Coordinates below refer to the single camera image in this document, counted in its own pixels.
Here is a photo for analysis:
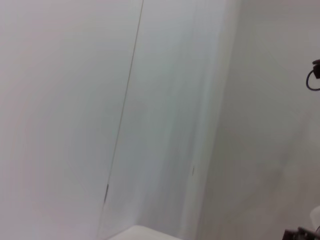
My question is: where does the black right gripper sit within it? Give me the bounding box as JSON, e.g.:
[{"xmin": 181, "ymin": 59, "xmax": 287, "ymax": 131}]
[{"xmin": 282, "ymin": 226, "xmax": 320, "ymax": 240}]

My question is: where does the black device with cable loop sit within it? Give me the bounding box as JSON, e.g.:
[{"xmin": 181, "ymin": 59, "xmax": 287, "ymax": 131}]
[{"xmin": 306, "ymin": 59, "xmax": 320, "ymax": 91}]

